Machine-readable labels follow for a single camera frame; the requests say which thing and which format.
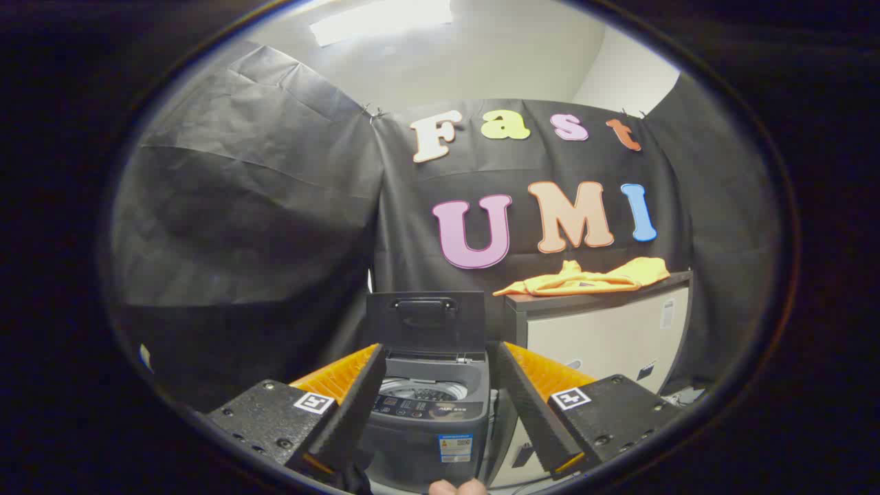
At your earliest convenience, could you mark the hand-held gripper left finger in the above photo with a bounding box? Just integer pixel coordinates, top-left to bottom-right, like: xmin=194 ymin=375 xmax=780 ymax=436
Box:
xmin=206 ymin=342 xmax=387 ymax=475

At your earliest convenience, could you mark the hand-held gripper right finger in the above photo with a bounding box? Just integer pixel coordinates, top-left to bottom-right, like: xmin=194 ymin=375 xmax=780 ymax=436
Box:
xmin=485 ymin=340 xmax=681 ymax=476

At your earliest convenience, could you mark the gray washing machine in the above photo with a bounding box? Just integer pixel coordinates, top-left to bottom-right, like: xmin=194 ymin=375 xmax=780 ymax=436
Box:
xmin=357 ymin=347 xmax=492 ymax=493

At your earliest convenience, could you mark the orange button shirt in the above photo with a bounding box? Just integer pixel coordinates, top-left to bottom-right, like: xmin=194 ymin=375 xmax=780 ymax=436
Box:
xmin=492 ymin=257 xmax=671 ymax=298

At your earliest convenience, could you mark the white cabinet with dark top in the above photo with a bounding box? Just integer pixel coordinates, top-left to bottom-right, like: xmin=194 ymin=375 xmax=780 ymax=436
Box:
xmin=489 ymin=270 xmax=694 ymax=489

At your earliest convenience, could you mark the black backdrop cloth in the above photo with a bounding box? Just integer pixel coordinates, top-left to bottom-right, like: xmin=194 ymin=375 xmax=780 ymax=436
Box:
xmin=110 ymin=41 xmax=781 ymax=413

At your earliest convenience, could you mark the floor cable bundle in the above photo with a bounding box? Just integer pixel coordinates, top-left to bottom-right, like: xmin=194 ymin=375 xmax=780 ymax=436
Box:
xmin=660 ymin=385 xmax=706 ymax=408

